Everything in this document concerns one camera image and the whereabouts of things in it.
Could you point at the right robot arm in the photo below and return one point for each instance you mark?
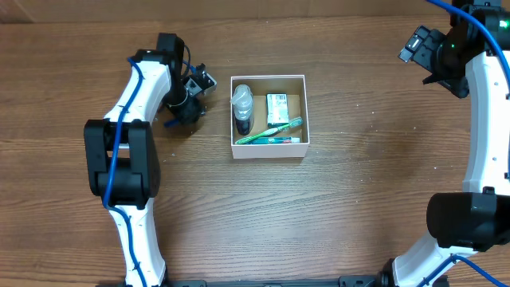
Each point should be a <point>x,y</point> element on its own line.
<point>471,60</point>

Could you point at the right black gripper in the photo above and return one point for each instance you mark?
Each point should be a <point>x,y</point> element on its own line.
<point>457,81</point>

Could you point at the teal toothpaste tube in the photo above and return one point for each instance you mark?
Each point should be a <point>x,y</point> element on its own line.
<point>276,140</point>

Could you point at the green soap bar package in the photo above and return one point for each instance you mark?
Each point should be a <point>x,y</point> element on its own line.
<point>277,109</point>

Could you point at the green white toothbrush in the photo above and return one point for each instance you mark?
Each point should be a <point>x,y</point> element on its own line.
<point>296,122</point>

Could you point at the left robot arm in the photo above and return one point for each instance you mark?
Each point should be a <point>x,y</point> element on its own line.
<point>121,156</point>

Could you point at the blue disposable razor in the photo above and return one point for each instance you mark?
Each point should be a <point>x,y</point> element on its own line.
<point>171,123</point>

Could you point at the dark soap pump bottle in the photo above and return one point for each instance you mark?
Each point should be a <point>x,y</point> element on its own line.
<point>242,102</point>

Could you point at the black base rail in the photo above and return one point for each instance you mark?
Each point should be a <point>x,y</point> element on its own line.
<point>343,281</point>

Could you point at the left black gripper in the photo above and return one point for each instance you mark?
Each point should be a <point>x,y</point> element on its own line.
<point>189,108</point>

